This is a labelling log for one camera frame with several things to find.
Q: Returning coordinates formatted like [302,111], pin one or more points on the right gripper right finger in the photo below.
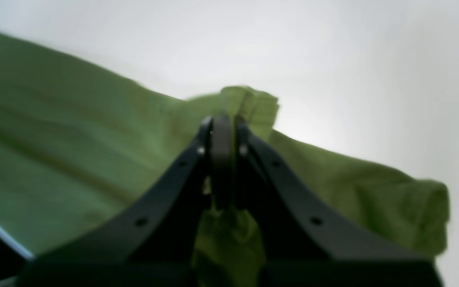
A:
[307,242]

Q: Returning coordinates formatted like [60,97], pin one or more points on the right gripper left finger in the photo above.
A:
[147,245]

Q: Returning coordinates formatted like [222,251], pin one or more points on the olive green T-shirt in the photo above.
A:
[80,144]

